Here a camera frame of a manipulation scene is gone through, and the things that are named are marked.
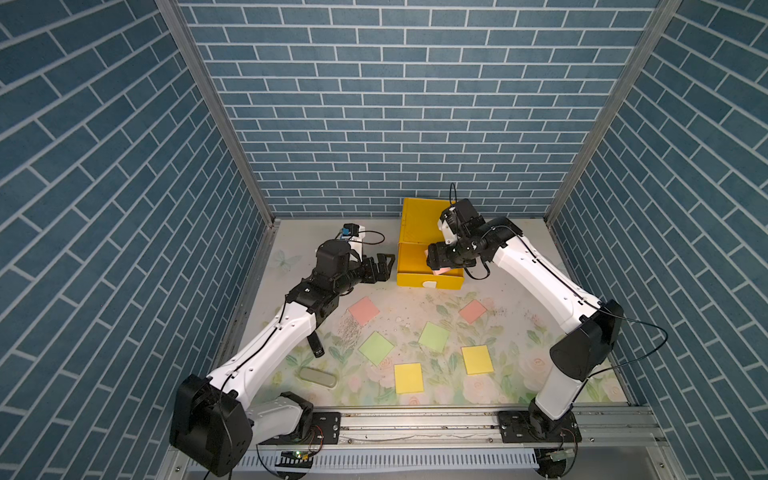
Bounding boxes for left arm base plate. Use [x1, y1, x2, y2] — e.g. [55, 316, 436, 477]
[261, 411, 342, 446]

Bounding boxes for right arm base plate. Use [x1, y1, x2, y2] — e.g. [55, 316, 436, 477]
[497, 410, 582, 443]

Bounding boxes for yellow drawer cabinet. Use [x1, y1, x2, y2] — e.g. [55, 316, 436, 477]
[399, 198, 451, 245]

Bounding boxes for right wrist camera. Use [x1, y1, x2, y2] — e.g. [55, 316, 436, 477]
[438, 199, 485, 244]

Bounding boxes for yellow sticky pad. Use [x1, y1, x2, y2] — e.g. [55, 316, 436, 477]
[394, 363, 424, 395]
[461, 345, 494, 375]

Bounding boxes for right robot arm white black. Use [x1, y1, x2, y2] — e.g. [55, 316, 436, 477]
[426, 207, 623, 441]

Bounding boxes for yellow drawer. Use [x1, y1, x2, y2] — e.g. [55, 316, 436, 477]
[396, 243, 464, 290]

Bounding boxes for white cable duct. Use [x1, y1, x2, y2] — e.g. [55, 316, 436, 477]
[235, 448, 539, 474]

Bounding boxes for aluminium mounting rail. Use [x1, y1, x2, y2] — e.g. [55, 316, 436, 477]
[170, 407, 667, 451]

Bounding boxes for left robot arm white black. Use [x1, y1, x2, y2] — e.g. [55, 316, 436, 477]
[170, 237, 396, 477]

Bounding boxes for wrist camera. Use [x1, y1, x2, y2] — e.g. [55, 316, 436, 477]
[337, 223, 364, 257]
[438, 199, 485, 244]

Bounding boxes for yellow sticky pad left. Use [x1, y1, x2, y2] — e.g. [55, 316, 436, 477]
[394, 363, 424, 395]

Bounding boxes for black stapler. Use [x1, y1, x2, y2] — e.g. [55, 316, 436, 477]
[307, 332, 325, 358]

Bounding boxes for green sticky pad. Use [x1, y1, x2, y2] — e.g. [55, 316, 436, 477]
[418, 322, 450, 353]
[358, 331, 395, 366]

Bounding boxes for yellow sticky pad right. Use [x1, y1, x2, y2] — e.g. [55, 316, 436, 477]
[461, 345, 494, 375]

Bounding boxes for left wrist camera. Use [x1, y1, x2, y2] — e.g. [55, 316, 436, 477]
[337, 223, 364, 257]

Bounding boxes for grey green case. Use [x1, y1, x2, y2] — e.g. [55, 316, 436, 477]
[298, 367, 338, 389]

